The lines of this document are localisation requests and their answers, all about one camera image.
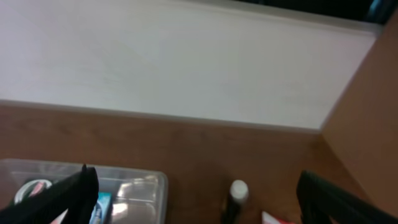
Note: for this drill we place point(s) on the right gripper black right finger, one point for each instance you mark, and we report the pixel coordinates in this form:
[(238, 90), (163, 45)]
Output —
[(323, 202)]

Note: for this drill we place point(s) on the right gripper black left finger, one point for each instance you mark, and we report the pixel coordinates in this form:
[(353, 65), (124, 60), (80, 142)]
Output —
[(76, 196)]

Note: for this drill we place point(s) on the clear plastic container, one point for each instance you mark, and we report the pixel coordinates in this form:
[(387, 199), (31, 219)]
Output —
[(138, 196)]

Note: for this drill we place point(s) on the red Panadol box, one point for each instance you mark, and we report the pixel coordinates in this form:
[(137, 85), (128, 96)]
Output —
[(269, 219)]

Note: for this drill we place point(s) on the dark bottle with white cap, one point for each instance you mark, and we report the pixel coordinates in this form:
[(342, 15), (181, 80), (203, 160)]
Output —
[(237, 196)]

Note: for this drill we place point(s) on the green Zam-Buk ointment box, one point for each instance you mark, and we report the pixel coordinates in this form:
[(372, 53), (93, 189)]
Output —
[(31, 188)]

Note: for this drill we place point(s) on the blue fever patch box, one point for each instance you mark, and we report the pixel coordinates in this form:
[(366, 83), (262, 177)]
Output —
[(100, 211)]

